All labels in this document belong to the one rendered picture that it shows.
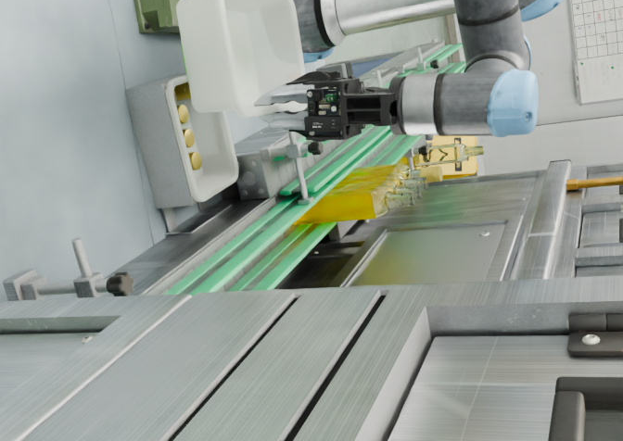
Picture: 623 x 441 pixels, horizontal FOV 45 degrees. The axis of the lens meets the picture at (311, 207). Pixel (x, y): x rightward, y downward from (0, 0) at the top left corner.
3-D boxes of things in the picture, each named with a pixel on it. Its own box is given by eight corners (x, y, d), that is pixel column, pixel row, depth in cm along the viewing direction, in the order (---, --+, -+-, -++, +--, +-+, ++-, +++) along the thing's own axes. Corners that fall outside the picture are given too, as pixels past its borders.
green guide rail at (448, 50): (272, 161, 150) (308, 157, 147) (271, 157, 150) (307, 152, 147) (446, 47, 304) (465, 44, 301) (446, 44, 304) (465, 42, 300)
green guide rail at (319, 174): (279, 195, 152) (315, 192, 149) (278, 191, 152) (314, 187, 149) (449, 65, 306) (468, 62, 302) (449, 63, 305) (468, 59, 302)
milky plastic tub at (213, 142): (158, 209, 136) (198, 206, 132) (125, 89, 130) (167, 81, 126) (204, 182, 151) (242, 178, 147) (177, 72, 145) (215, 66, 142)
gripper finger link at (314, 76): (285, 71, 98) (348, 70, 94) (289, 71, 99) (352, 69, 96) (286, 107, 99) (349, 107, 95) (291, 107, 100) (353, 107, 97)
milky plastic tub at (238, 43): (155, -13, 92) (216, -29, 88) (241, 3, 112) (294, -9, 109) (180, 127, 94) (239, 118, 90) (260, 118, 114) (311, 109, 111)
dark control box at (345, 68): (319, 96, 211) (347, 93, 208) (313, 69, 209) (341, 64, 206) (329, 92, 218) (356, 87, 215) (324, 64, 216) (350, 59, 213)
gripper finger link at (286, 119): (239, 113, 97) (304, 110, 93) (259, 108, 102) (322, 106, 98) (241, 136, 97) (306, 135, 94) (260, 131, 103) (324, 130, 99)
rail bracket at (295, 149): (272, 207, 149) (329, 203, 144) (253, 126, 144) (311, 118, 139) (277, 203, 151) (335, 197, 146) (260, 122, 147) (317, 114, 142)
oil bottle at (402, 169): (321, 200, 173) (410, 192, 165) (316, 177, 172) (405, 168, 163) (329, 193, 178) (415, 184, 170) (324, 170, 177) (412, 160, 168)
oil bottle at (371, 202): (292, 225, 158) (388, 218, 149) (286, 200, 157) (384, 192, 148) (302, 217, 163) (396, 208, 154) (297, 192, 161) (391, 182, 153)
